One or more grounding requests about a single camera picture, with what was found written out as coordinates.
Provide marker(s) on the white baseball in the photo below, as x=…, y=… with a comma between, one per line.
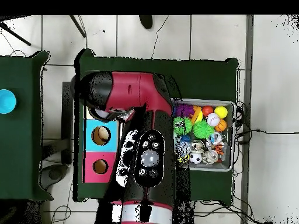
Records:
x=213, y=119

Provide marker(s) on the green fuzzy ball with eyes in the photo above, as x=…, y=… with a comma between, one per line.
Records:
x=183, y=126

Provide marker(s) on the red orange ball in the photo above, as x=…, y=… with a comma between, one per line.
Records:
x=207, y=110

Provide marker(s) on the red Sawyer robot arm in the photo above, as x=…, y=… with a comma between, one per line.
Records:
x=140, y=93

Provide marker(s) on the crushed metal can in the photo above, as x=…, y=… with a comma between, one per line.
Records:
x=210, y=157

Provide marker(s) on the blue round bowl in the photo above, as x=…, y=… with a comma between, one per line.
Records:
x=5, y=101

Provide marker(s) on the purple spiky ball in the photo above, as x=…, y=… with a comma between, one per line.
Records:
x=185, y=110

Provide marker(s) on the small soccer ball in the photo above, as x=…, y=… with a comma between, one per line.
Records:
x=196, y=157

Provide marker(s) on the green spiky ball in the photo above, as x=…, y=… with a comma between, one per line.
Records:
x=203, y=129

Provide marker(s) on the person's foot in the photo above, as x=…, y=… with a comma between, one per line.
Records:
x=146, y=21

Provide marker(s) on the dark green side table cloth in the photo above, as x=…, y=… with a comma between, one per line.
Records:
x=23, y=154

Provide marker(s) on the clear mesh bin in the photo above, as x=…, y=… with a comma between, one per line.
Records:
x=226, y=165

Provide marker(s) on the small orange basketball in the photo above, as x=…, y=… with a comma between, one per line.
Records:
x=221, y=125

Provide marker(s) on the yellow ball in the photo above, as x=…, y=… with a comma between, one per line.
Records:
x=221, y=112

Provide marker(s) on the dark grey stand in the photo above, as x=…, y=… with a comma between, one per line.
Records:
x=67, y=130

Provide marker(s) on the wooden box with three holes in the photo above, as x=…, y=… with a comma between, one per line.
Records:
x=110, y=161

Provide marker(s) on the black stand leg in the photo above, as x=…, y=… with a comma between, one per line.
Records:
x=16, y=36
x=78, y=26

